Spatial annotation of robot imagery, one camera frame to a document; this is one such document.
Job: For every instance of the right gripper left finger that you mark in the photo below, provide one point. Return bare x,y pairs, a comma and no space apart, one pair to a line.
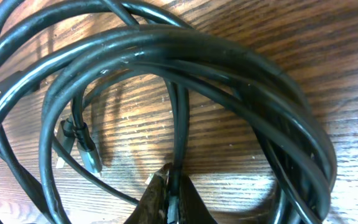
152,208

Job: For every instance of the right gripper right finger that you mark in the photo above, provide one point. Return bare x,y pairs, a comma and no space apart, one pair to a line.
192,209

